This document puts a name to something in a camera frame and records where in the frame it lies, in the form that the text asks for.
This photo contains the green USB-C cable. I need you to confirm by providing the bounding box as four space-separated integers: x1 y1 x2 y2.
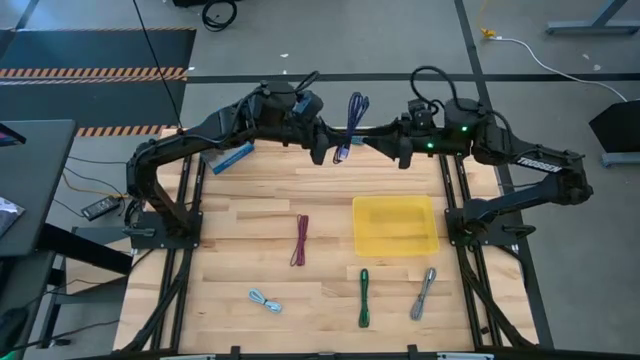
357 268 372 330

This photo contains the white floor cable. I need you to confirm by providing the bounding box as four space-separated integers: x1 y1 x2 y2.
479 27 629 103

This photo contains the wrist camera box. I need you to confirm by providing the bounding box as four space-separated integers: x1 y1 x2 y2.
292 89 325 124
407 98 434 132

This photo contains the black aluminium table frame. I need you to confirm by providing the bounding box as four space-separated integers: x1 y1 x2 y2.
119 149 544 360

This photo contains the coiled black floor cable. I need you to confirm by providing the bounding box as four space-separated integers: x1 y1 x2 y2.
201 0 239 33

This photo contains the black desk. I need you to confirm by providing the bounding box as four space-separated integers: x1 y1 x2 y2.
0 118 77 259

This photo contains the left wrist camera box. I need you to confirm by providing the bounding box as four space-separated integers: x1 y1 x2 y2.
292 89 325 124

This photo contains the black stand with grey foot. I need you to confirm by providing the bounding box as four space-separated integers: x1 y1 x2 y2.
588 98 640 169

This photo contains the blue-purple USB-C cable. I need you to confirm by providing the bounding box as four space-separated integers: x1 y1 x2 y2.
332 91 371 165

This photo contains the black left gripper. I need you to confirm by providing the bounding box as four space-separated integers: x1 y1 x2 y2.
298 119 350 167

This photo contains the thin black hanging cable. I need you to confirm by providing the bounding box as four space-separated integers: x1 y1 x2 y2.
131 0 184 130

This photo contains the blue DualShock controller box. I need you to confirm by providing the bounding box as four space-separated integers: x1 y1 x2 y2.
202 141 256 176

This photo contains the yellow translucent plastic bin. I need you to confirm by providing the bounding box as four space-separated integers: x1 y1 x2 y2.
351 194 441 258

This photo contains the silver bag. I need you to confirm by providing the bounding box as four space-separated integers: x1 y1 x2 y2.
0 196 26 239

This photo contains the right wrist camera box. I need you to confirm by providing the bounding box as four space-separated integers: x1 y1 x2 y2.
407 98 434 132

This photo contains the black power adapter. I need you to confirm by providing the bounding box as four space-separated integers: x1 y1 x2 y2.
80 195 121 222

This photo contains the grey table leg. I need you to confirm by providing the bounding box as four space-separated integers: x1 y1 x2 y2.
544 0 640 36

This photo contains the black hazard-striped floor mat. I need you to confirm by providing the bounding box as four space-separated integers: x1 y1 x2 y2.
0 27 197 139

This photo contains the maroon USB-C cable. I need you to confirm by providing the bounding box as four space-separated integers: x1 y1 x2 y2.
289 213 310 268

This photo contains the grey USB-C cable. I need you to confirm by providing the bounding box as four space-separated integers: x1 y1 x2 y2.
409 267 438 322

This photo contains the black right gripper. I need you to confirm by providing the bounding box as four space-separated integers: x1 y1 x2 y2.
360 128 425 169

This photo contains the light blue USB-C cable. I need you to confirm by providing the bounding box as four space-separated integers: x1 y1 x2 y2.
248 287 284 315

